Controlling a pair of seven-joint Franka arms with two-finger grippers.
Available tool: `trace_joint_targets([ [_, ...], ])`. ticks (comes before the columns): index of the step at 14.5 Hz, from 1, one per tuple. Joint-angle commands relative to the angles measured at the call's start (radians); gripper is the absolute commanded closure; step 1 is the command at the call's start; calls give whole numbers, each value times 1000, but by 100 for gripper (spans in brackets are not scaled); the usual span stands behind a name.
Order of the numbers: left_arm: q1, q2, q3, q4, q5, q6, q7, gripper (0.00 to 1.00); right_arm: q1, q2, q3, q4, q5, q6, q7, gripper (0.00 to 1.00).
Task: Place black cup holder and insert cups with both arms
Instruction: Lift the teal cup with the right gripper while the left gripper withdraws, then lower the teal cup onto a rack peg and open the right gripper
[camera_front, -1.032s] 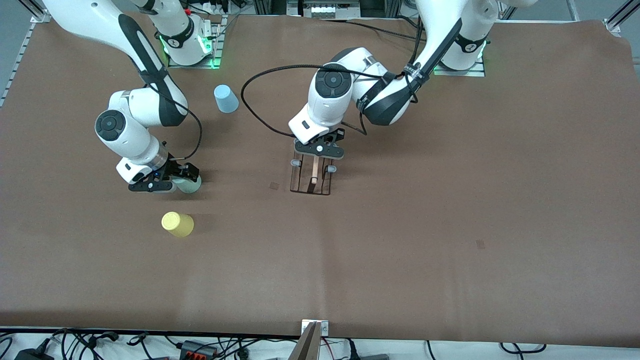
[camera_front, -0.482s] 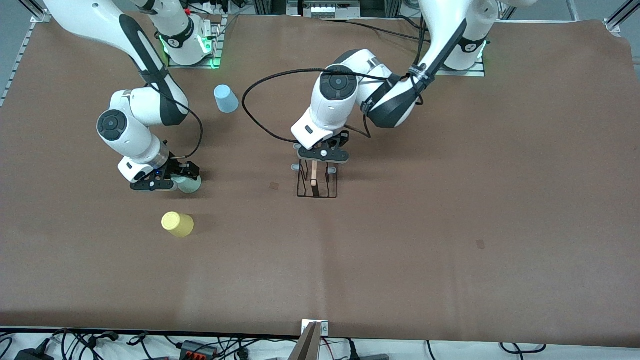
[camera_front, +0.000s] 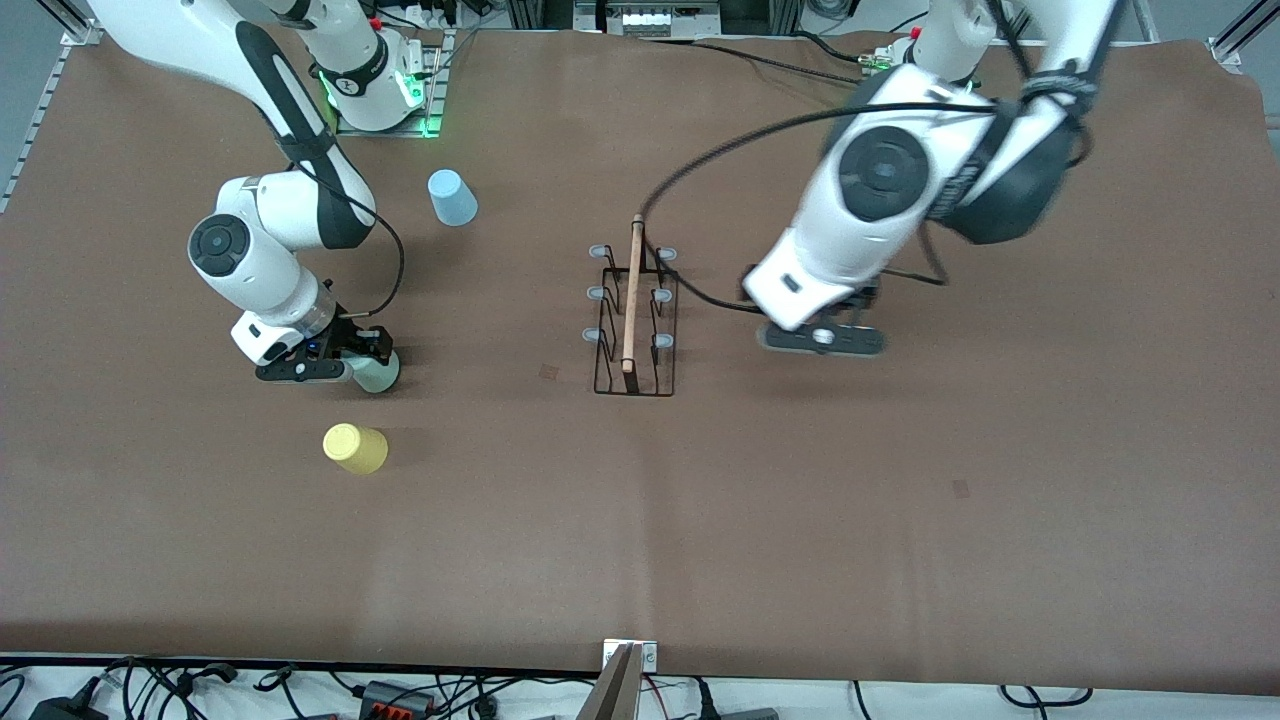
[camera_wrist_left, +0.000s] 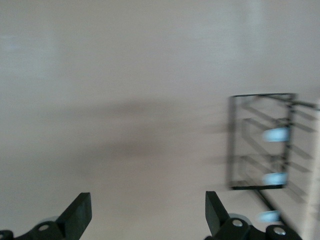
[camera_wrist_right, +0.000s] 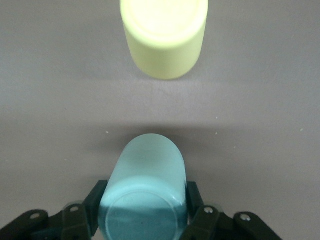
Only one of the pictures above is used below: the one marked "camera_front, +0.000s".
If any mint green plastic cup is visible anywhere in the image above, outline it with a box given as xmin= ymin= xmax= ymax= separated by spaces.
xmin=349 ymin=350 xmax=402 ymax=395

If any yellow plastic cup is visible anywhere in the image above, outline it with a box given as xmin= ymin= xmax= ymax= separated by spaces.
xmin=323 ymin=423 xmax=389 ymax=476

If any black wire cup holder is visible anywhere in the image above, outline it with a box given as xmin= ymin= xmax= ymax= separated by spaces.
xmin=583 ymin=213 xmax=680 ymax=398

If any light blue plastic cup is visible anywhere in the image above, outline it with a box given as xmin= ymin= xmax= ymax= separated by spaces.
xmin=427 ymin=169 xmax=479 ymax=228

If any brown table mat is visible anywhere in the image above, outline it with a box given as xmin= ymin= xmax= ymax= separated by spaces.
xmin=0 ymin=20 xmax=1280 ymax=696

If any white power strip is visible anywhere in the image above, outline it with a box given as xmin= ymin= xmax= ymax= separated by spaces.
xmin=375 ymin=0 xmax=473 ymax=31

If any orange black connector block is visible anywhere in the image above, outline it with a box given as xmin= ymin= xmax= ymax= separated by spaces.
xmin=358 ymin=680 xmax=434 ymax=718

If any grey control box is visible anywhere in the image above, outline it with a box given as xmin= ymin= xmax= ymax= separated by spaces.
xmin=574 ymin=0 xmax=723 ymax=39

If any black power adapter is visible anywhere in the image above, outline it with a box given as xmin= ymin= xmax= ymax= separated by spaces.
xmin=28 ymin=678 xmax=111 ymax=720

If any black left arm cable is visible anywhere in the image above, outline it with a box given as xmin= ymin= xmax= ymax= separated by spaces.
xmin=638 ymin=98 xmax=1003 ymax=313

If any black cable on mat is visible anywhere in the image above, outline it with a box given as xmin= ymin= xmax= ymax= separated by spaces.
xmin=640 ymin=38 xmax=883 ymax=89
xmin=795 ymin=32 xmax=881 ymax=67

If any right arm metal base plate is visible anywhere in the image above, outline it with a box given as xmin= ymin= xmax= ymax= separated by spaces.
xmin=335 ymin=28 xmax=448 ymax=139

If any tangled black cable bundle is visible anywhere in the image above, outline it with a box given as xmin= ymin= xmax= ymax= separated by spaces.
xmin=100 ymin=655 xmax=301 ymax=720

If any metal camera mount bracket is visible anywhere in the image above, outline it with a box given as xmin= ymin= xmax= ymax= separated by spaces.
xmin=578 ymin=639 xmax=659 ymax=720

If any black plug with cable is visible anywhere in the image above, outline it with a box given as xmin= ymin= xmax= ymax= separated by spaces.
xmin=690 ymin=678 xmax=781 ymax=720

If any black looped floor cable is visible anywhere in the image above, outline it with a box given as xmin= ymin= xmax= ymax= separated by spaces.
xmin=998 ymin=684 xmax=1093 ymax=709

